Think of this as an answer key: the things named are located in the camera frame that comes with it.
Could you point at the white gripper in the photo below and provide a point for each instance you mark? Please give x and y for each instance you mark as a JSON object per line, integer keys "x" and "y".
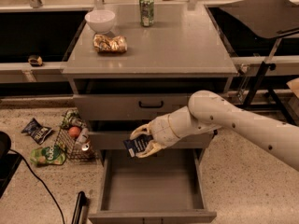
{"x": 161, "y": 130}

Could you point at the dark blueberry rxbar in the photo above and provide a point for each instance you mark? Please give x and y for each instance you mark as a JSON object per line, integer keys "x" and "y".
{"x": 137, "y": 145}

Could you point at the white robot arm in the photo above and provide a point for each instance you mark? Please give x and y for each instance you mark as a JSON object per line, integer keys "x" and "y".
{"x": 205, "y": 112}

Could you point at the grey bottom drawer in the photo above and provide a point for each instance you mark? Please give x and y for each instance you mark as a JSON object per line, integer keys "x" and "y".
{"x": 162, "y": 189}

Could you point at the grey drawer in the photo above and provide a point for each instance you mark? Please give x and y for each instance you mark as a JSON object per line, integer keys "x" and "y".
{"x": 162, "y": 189}
{"x": 114, "y": 140}
{"x": 128, "y": 106}

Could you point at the grey middle drawer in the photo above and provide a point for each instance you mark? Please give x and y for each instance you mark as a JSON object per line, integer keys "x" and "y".
{"x": 114, "y": 140}

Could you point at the grey top drawer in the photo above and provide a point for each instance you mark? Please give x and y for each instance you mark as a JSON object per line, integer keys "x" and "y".
{"x": 128, "y": 106}

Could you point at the grey drawer cabinet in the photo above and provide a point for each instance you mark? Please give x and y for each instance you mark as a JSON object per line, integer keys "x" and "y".
{"x": 181, "y": 52}

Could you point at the soda can in basket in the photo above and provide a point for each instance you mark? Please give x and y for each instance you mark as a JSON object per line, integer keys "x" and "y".
{"x": 87, "y": 149}

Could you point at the orange fruit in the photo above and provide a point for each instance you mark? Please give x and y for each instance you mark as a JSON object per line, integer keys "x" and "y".
{"x": 74, "y": 132}

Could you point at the green snack bag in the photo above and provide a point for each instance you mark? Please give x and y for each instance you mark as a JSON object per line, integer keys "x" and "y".
{"x": 53, "y": 155}

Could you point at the black folded object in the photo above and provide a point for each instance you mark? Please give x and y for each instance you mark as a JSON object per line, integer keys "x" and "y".
{"x": 80, "y": 214}

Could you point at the brown snack bag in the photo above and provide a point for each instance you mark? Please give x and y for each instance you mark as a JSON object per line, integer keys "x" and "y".
{"x": 103, "y": 43}

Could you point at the blue chip bag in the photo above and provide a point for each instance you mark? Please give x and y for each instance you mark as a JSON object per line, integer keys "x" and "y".
{"x": 38, "y": 132}

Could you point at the white bowl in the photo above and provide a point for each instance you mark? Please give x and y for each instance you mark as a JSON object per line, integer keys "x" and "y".
{"x": 101, "y": 21}

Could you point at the green soda can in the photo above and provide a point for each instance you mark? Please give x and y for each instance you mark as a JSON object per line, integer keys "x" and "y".
{"x": 146, "y": 12}

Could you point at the tape measure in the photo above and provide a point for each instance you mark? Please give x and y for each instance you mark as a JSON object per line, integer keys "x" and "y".
{"x": 35, "y": 60}

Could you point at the black device on floor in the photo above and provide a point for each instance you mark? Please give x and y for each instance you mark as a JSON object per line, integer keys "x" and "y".
{"x": 9, "y": 162}

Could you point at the black stand table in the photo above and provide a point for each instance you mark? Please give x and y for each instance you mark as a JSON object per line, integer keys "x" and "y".
{"x": 255, "y": 26}

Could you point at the wire basket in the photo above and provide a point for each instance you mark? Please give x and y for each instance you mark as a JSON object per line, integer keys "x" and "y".
{"x": 72, "y": 146}

